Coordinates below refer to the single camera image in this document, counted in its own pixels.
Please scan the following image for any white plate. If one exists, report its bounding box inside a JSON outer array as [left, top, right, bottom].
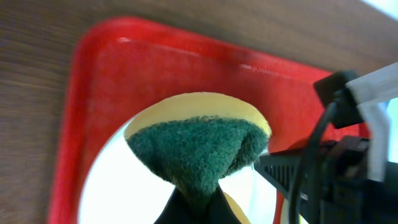
[[77, 123, 289, 224]]

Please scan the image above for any light blue right plate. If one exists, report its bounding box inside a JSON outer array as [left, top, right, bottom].
[[386, 98, 398, 163]]

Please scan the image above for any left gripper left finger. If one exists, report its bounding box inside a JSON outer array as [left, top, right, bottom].
[[154, 187, 198, 224]]

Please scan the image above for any red plastic tray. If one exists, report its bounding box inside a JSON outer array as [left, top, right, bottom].
[[47, 17, 328, 223]]

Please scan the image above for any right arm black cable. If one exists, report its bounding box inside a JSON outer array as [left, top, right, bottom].
[[287, 102, 340, 224]]

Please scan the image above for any green yellow sponge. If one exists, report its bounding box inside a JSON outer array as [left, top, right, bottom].
[[123, 91, 272, 224]]

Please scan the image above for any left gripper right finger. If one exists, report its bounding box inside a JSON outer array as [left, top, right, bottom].
[[201, 186, 241, 224]]

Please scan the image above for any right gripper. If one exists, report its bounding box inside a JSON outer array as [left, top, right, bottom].
[[254, 136, 397, 224]]

